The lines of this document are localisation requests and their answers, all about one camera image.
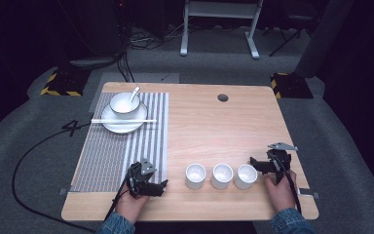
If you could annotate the grey pillar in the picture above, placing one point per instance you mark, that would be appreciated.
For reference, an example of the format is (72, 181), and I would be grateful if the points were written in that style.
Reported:
(321, 39)

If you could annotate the white spoon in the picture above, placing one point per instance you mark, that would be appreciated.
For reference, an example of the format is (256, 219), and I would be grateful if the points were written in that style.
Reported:
(134, 93)

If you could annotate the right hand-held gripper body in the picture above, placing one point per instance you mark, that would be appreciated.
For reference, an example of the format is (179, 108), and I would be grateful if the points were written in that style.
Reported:
(280, 159)

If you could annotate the white bowl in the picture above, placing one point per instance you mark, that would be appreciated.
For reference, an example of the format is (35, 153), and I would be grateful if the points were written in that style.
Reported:
(123, 104)

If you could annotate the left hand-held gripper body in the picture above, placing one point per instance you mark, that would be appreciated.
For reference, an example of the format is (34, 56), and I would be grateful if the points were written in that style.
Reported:
(140, 178)

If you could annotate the person's left hand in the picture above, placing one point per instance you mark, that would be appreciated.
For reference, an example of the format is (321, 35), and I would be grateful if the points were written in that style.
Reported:
(130, 203)

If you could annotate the white plate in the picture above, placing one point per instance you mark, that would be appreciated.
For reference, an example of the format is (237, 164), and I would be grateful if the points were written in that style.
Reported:
(123, 126)

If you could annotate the white chopsticks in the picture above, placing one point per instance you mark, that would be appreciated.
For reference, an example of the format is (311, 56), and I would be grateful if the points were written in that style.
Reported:
(123, 121)

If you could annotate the black yellow striped base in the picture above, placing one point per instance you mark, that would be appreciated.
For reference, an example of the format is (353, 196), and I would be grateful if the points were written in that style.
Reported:
(290, 86)
(63, 83)

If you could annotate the grey striped placemat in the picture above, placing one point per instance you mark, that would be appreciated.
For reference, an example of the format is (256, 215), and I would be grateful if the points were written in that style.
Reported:
(110, 156)

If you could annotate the black tape cross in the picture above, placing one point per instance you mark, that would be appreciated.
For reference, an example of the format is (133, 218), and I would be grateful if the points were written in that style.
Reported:
(71, 126)

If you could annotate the black tripod stand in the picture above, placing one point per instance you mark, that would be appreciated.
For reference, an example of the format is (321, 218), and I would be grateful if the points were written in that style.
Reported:
(289, 35)

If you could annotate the white desk frame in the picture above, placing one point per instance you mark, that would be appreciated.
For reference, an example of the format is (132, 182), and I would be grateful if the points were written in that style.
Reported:
(219, 11)

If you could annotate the person's right hand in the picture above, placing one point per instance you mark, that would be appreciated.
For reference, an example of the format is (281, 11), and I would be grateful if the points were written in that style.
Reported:
(280, 193)

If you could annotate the grey tape piece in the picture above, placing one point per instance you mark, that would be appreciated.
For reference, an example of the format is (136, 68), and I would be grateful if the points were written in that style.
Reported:
(309, 193)
(63, 191)

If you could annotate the white cup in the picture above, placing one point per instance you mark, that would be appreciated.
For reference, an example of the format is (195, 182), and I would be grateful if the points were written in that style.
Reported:
(195, 175)
(221, 175)
(245, 176)

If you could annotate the grey table grommet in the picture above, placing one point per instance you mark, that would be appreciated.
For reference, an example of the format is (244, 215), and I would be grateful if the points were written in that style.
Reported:
(222, 97)

